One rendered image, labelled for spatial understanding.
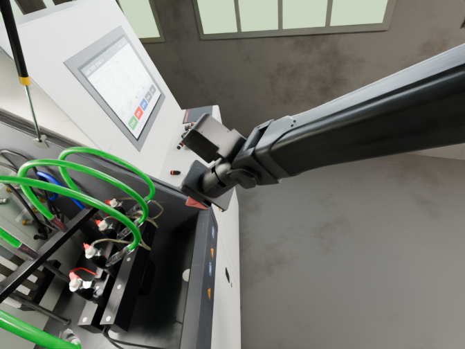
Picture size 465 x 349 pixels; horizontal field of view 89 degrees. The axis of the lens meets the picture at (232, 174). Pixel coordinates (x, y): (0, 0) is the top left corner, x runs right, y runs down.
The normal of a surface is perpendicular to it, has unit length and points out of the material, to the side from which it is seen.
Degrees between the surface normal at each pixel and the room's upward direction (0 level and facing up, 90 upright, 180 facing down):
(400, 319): 0
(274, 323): 0
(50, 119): 90
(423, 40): 90
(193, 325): 0
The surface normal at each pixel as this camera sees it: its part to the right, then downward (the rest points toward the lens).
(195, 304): -0.15, -0.72
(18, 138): 0.00, 0.69
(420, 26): -0.38, 0.67
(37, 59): 0.93, -0.27
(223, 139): 0.39, -0.21
